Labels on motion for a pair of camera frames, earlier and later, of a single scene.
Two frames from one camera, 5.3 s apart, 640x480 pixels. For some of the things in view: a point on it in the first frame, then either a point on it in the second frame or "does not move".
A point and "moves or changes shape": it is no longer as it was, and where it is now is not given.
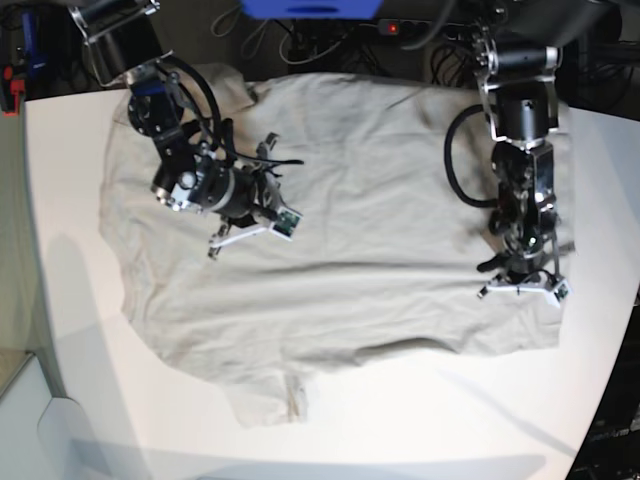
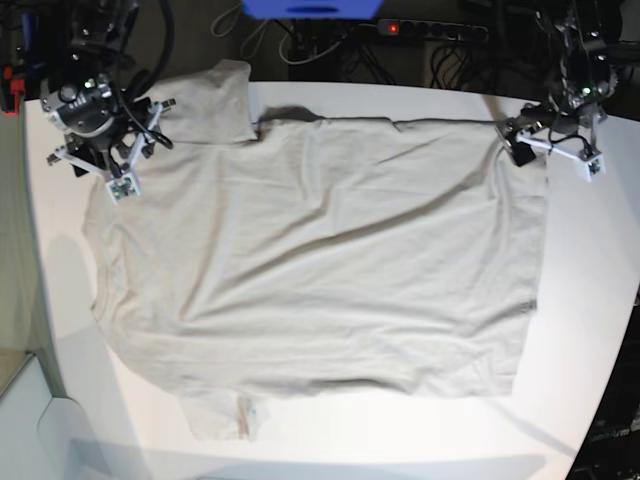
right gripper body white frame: [553, 285] to [528, 137]
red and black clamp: [11, 90] does not move
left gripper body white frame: [285, 220] to [127, 163]
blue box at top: [312, 9] does not move
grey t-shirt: [385, 259] moves or changes shape
